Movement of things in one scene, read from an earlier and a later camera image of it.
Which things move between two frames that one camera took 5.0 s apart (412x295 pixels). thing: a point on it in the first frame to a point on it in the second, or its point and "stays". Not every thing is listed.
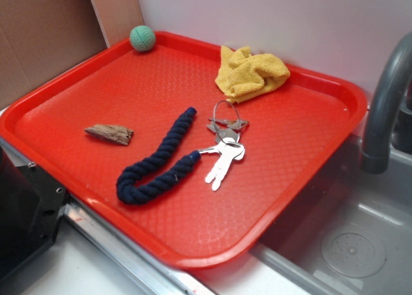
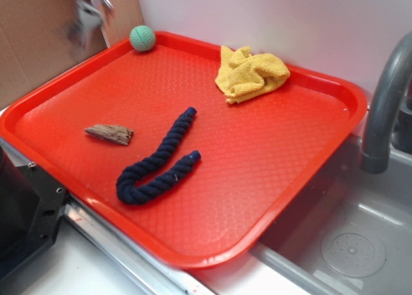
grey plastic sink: (352, 235) stays
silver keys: (228, 149) to (89, 19)
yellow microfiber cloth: (243, 76) stays
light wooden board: (118, 10) stays
